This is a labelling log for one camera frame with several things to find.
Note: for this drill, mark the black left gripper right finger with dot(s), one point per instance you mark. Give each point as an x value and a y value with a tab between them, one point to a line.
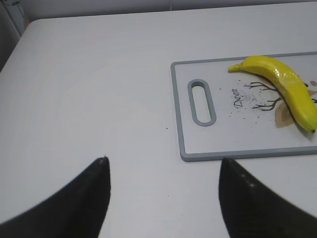
252	210

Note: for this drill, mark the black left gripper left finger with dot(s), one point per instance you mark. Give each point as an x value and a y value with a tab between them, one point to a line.
77	210

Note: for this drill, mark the grey-rimmed deer cutting board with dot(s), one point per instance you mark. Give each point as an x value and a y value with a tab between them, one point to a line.
232	115

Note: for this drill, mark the yellow plastic banana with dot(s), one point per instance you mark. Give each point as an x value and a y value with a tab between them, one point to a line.
289	85

